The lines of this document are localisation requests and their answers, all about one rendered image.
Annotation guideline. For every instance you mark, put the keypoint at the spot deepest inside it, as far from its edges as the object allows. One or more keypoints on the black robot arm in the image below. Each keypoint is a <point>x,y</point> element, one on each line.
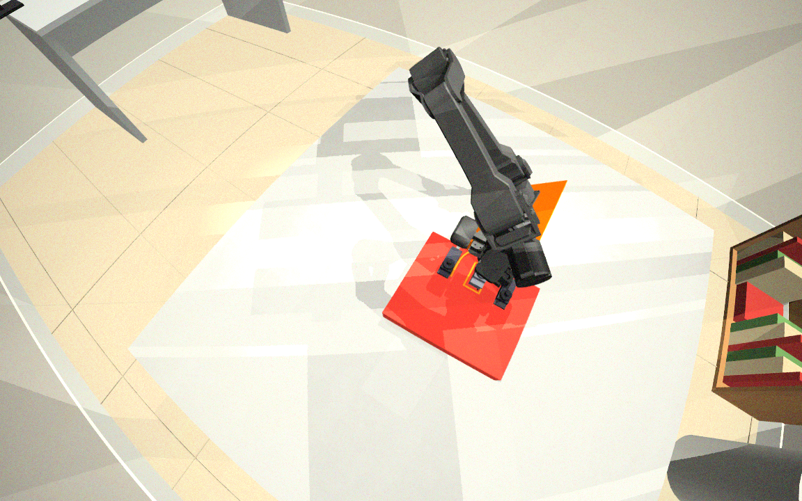
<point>501,195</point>

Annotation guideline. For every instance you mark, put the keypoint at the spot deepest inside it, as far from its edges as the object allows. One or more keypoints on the red flat panel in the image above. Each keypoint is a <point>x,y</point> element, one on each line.
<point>478,327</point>

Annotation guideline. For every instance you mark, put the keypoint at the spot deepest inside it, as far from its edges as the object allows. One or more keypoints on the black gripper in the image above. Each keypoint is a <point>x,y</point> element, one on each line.
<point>464,232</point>

